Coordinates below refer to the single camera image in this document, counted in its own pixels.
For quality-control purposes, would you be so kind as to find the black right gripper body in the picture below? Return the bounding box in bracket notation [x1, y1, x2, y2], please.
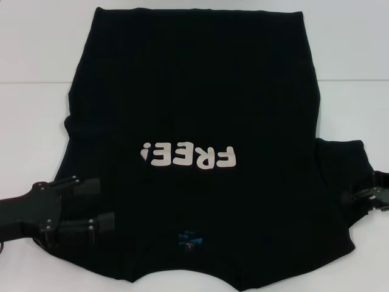
[369, 172, 389, 214]

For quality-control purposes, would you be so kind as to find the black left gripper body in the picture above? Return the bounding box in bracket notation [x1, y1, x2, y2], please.
[0, 181, 63, 243]

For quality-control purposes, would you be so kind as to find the black shirt with FREE print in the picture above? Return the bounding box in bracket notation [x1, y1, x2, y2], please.
[45, 5, 374, 277]

